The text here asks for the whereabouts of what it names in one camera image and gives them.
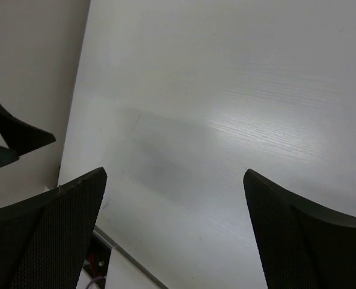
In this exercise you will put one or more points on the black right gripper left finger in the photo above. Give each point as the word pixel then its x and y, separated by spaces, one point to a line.
pixel 44 239

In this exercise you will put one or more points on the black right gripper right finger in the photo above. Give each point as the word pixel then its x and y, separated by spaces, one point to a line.
pixel 301 244

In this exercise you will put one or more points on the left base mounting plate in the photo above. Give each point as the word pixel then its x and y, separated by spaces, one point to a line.
pixel 96 262

